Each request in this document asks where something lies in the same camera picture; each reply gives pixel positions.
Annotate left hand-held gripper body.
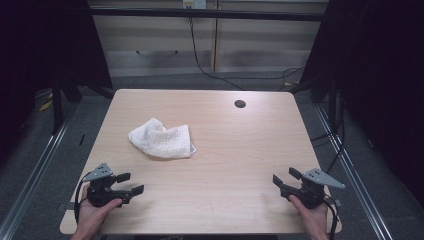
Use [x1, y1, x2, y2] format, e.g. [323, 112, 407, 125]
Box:
[82, 162, 132, 208]

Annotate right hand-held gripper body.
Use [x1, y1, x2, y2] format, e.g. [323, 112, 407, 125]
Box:
[280, 168, 346, 210]

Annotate white towel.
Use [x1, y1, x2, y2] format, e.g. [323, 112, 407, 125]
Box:
[128, 117, 197, 160]

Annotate person's right hand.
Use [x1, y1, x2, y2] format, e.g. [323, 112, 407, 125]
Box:
[288, 194, 329, 234]

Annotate person's left hand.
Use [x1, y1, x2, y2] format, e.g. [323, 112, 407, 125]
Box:
[77, 184, 123, 234]

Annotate black metal stand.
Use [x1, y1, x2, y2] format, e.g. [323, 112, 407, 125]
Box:
[50, 78, 65, 136]
[327, 79, 338, 134]

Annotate yellow floor tape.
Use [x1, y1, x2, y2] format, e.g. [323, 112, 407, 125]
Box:
[39, 99, 54, 113]

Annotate black curtain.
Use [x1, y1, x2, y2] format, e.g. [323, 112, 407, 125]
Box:
[0, 0, 114, 164]
[299, 0, 424, 204]

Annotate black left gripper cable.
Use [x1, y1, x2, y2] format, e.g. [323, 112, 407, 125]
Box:
[73, 172, 92, 225]

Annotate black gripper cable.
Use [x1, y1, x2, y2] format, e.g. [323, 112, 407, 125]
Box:
[73, 172, 92, 225]
[322, 194, 340, 240]

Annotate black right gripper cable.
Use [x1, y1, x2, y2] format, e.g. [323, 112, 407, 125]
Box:
[322, 194, 340, 240]

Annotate metal floor rail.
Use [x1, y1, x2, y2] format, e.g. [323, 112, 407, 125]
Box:
[0, 108, 80, 240]
[314, 105, 395, 240]

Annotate black floor cables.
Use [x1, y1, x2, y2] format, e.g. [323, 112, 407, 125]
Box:
[310, 93, 347, 174]

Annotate long black wall cable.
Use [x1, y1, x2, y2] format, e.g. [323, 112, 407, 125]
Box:
[187, 16, 305, 92]

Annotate black horizontal frame bar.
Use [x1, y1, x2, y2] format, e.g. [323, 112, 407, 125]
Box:
[89, 7, 325, 22]

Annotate white wall socket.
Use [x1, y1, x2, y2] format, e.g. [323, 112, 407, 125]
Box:
[182, 0, 208, 10]

